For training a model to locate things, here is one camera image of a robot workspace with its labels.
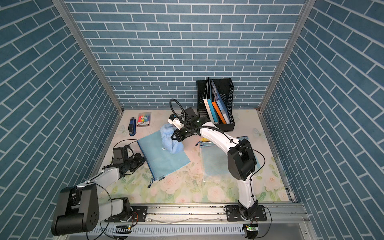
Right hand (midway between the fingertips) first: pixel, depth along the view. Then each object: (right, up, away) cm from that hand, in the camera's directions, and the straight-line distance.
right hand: (174, 138), depth 84 cm
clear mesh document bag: (+25, -17, +10) cm, 32 cm away
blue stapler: (-34, +6, +22) cm, 41 cm away
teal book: (+23, +16, +9) cm, 30 cm away
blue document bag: (-9, -16, +7) cm, 20 cm away
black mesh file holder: (+33, +32, +21) cm, 51 cm away
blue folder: (+27, +21, +5) cm, 35 cm away
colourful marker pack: (-28, +11, +28) cm, 41 cm away
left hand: (-16, -13, +6) cm, 22 cm away
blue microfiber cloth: (-3, +4, -4) cm, 6 cm away
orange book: (+28, +13, +13) cm, 34 cm away
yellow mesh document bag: (+18, -3, +18) cm, 25 cm away
